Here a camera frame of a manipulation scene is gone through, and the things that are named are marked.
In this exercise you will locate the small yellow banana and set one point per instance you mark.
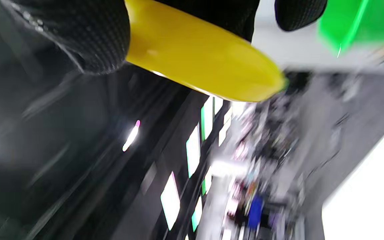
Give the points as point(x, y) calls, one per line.
point(198, 50)

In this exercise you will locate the green food waste bin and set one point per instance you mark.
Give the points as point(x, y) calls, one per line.
point(362, 23)

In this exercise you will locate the person's right hand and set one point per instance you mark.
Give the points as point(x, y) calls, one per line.
point(78, 30)

